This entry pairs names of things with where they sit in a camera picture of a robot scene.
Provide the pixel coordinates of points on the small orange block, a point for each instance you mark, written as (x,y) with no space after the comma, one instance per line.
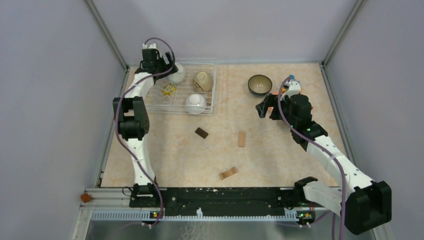
(86,198)

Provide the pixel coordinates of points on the plain white bowl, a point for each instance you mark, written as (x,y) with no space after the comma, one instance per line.
(195,104)

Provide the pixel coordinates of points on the yellow penguin toy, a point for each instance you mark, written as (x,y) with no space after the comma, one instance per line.
(169,89)

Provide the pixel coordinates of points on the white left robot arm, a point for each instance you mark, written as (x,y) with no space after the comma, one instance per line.
(132,123)

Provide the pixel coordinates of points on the white footed bowl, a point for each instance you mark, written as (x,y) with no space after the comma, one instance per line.
(179,76)

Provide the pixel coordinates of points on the arched wooden block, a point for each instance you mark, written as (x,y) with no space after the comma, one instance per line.
(228,173)

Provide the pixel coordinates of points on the beige leaf pattern bowl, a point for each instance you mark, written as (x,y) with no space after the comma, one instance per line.
(203,82)

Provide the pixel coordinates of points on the light wooden block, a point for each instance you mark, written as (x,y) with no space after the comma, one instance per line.
(241,139)

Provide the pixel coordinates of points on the dark brown wooden block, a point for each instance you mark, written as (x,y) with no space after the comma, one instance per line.
(201,133)

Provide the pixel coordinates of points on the toy brick car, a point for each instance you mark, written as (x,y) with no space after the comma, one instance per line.
(292,78)

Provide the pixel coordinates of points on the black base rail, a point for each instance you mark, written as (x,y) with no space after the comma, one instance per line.
(219,201)

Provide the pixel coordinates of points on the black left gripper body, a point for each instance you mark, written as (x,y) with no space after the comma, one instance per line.
(166,62)

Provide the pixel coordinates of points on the white wire dish rack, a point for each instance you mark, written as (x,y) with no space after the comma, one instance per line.
(184,98)

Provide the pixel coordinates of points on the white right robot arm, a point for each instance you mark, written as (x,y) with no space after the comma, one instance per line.
(361,202)

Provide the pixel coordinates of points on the dark bowl cream inside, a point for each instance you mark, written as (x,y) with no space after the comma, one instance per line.
(259,85)

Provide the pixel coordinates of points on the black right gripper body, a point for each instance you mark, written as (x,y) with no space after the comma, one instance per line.
(269,105)

